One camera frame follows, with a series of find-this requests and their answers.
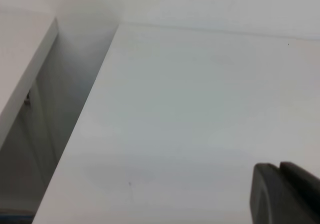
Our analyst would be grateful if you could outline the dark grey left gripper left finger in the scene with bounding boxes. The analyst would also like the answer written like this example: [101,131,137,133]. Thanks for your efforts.
[250,163,320,223]

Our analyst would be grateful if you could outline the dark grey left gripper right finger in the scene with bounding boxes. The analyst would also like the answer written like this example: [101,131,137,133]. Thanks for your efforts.
[279,162,320,184]

